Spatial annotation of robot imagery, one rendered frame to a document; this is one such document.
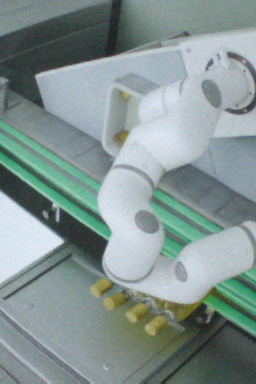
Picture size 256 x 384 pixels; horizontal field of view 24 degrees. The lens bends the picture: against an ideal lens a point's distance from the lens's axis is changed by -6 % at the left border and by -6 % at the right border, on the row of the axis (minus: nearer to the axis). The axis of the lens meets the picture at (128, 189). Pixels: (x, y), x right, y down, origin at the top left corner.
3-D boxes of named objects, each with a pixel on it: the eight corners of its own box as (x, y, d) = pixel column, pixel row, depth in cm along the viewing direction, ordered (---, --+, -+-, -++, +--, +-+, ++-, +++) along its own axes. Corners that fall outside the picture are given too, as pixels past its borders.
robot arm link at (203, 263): (218, 180, 107) (193, 223, 120) (107, 213, 99) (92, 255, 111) (260, 257, 101) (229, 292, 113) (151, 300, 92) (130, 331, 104)
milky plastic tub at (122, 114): (121, 137, 180) (100, 149, 174) (130, 71, 166) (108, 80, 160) (169, 165, 172) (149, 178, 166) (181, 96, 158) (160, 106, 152)
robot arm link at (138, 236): (101, 192, 114) (68, 254, 106) (116, 147, 103) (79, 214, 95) (171, 225, 114) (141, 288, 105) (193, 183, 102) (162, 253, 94)
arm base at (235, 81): (201, 49, 140) (164, 60, 129) (244, 43, 132) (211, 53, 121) (218, 110, 144) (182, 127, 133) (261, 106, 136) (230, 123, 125)
